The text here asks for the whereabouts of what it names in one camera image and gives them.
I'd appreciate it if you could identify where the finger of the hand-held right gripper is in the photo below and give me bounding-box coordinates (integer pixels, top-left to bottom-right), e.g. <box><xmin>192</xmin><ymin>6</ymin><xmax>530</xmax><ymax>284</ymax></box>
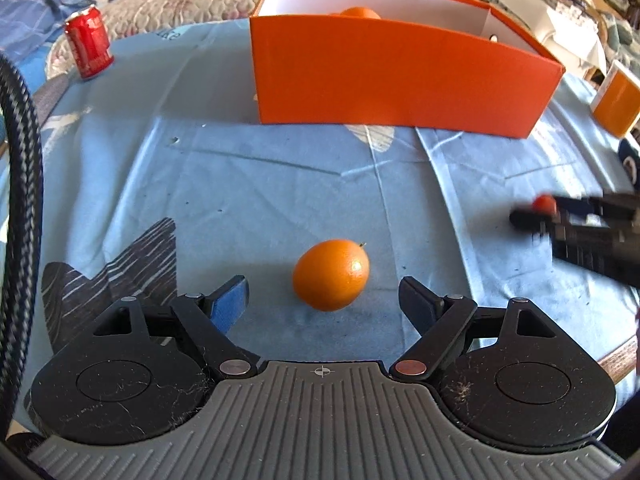
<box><xmin>552</xmin><ymin>192</ymin><xmax>640</xmax><ymax>221</ymax></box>
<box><xmin>510</xmin><ymin>209</ymin><xmax>566</xmax><ymax>233</ymax></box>

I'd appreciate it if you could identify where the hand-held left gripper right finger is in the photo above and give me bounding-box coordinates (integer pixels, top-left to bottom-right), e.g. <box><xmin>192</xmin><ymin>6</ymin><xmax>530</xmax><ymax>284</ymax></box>
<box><xmin>391</xmin><ymin>275</ymin><xmax>558</xmax><ymax>382</ymax></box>

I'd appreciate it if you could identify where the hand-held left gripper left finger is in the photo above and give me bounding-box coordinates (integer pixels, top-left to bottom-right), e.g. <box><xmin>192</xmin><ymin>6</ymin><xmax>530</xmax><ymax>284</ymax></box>
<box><xmin>92</xmin><ymin>274</ymin><xmax>261</xmax><ymax>380</ymax></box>

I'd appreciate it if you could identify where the small orange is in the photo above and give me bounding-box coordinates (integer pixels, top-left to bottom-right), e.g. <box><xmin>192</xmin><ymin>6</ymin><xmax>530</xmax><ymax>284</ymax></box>
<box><xmin>292</xmin><ymin>239</ymin><xmax>371</xmax><ymax>312</ymax></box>

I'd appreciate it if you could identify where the orange cardboard box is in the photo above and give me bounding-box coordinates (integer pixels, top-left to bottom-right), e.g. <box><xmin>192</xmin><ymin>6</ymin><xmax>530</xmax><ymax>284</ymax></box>
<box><xmin>249</xmin><ymin>0</ymin><xmax>567</xmax><ymax>139</ymax></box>

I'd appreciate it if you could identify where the orange canister with white lid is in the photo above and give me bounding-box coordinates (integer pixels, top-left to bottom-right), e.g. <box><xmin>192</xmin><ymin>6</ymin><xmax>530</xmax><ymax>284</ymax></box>
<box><xmin>590</xmin><ymin>59</ymin><xmax>640</xmax><ymax>139</ymax></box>

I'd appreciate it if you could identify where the blue star-print tablecloth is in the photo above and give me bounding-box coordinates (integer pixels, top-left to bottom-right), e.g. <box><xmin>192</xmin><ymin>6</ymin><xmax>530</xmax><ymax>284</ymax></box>
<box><xmin>0</xmin><ymin>17</ymin><xmax>640</xmax><ymax>411</ymax></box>

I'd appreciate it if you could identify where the patterned chair cushion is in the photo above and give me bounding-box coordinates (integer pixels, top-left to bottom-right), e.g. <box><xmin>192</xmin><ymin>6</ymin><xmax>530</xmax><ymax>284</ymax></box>
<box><xmin>600</xmin><ymin>10</ymin><xmax>640</xmax><ymax>61</ymax></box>

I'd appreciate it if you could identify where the white cloth-covered side table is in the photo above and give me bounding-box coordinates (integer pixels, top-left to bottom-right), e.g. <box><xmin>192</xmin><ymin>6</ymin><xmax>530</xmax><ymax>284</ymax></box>
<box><xmin>475</xmin><ymin>0</ymin><xmax>608</xmax><ymax>83</ymax></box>

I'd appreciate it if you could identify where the grey curved object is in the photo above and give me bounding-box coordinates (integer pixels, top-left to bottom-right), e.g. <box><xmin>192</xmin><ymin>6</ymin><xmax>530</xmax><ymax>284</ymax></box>
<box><xmin>30</xmin><ymin>75</ymin><xmax>71</xmax><ymax>111</ymax></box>

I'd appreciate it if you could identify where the red soda can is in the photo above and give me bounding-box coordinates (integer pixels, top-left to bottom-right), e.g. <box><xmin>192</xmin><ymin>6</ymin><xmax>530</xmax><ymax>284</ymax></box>
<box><xmin>65</xmin><ymin>5</ymin><xmax>115</xmax><ymax>81</ymax></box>

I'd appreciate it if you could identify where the light blue bedsheet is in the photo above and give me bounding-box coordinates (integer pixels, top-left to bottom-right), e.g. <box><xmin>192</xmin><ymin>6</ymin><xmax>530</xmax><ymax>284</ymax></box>
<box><xmin>0</xmin><ymin>0</ymin><xmax>76</xmax><ymax>96</ymax></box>

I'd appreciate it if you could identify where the black braided cable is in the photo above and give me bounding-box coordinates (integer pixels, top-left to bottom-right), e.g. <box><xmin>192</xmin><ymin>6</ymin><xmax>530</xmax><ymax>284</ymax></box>
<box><xmin>0</xmin><ymin>52</ymin><xmax>45</xmax><ymax>441</ymax></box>

